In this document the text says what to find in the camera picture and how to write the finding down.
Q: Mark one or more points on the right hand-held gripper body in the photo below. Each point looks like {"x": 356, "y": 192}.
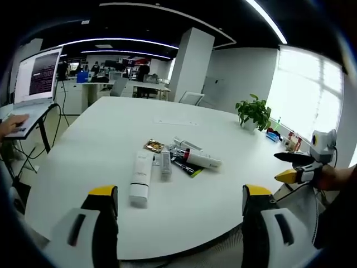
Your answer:
{"x": 323, "y": 148}

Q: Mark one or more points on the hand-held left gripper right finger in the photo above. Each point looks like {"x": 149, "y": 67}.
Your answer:
{"x": 267, "y": 240}

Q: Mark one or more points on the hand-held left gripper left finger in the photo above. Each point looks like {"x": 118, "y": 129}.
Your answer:
{"x": 83, "y": 240}

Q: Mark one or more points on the large white skincare tube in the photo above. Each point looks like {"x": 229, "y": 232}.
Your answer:
{"x": 140, "y": 178}

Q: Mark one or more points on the white red-capped skincare bottle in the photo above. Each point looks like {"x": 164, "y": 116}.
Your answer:
{"x": 203, "y": 161}

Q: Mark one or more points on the black green skincare sachet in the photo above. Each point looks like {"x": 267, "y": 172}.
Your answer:
{"x": 187, "y": 167}

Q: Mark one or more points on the thin white skincare tube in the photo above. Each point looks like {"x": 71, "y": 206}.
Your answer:
{"x": 187, "y": 143}

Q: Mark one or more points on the clear grey skincare tube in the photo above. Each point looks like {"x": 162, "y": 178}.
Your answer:
{"x": 165, "y": 166}

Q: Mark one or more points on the gold skincare sachet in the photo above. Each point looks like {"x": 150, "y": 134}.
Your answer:
{"x": 153, "y": 145}

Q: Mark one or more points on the red box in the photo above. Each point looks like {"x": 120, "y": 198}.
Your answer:
{"x": 294, "y": 141}

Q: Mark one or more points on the blue box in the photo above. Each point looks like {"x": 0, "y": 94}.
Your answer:
{"x": 272, "y": 136}

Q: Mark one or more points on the green potted plant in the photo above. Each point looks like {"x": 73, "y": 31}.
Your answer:
{"x": 255, "y": 111}

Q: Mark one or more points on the black-legged laptop stand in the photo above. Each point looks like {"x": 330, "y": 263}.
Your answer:
{"x": 44, "y": 131}

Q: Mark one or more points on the white office chair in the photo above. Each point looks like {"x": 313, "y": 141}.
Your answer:
{"x": 191, "y": 98}

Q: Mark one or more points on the grey office chair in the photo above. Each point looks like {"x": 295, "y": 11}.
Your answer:
{"x": 119, "y": 87}

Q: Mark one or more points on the white office desk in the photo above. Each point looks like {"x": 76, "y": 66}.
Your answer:
{"x": 150, "y": 88}

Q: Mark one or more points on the blue crate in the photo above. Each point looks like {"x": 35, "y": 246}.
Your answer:
{"x": 82, "y": 77}

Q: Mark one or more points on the open laptop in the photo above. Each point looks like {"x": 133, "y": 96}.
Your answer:
{"x": 36, "y": 83}

